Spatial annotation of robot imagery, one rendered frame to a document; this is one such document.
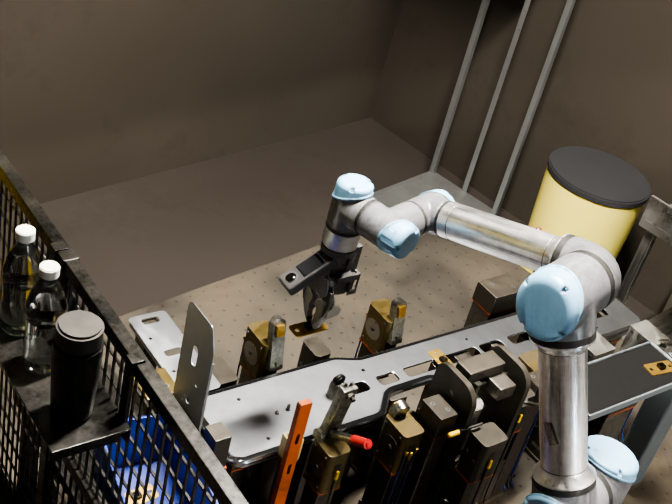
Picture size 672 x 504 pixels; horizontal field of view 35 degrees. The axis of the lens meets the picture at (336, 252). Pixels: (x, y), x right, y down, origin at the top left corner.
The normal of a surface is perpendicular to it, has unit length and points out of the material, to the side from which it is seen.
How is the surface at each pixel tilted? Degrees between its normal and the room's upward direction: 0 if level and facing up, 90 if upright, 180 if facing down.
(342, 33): 90
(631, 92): 90
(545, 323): 83
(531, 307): 83
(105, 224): 0
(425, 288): 0
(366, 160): 0
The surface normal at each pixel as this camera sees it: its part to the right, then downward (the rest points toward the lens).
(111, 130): 0.67, 0.54
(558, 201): -0.77, 0.25
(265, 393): 0.21, -0.80
